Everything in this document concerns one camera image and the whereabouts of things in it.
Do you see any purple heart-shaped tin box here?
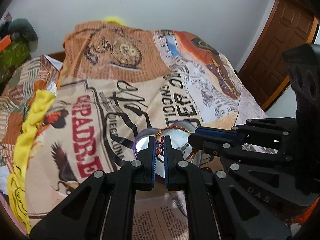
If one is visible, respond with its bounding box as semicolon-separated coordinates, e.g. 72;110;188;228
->
133;121;202;183

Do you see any orange braided cord bracelet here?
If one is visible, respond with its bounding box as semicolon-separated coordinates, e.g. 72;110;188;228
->
154;127;201;163

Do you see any brown wooden door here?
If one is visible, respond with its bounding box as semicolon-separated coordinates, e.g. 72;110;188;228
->
239;0;318;110

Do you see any yellow cloth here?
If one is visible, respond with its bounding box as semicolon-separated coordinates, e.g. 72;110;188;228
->
6;15;127;227

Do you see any newspaper print bedspread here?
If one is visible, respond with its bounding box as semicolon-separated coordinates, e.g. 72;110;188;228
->
1;21;266;236

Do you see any orange shoe box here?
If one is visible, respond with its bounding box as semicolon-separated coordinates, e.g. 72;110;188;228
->
0;35;11;52

